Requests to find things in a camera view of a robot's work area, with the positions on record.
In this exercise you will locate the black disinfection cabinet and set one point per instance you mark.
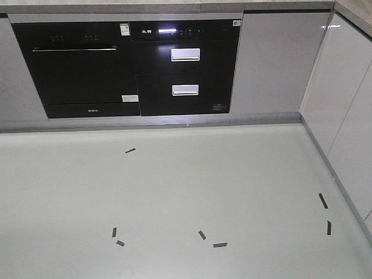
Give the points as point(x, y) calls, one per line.
point(152, 43)

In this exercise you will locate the black built-in dishwasher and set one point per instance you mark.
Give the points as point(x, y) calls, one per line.
point(80, 69)

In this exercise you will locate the grey cabinet door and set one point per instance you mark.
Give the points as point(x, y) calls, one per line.
point(275, 57)

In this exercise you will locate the lower silver drawer handle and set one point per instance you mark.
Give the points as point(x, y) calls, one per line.
point(185, 90)

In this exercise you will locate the silver drawer handle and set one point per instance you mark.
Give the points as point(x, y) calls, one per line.
point(185, 54)
point(185, 90)

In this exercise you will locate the upper silver drawer handle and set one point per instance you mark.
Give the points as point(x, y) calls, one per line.
point(185, 54)

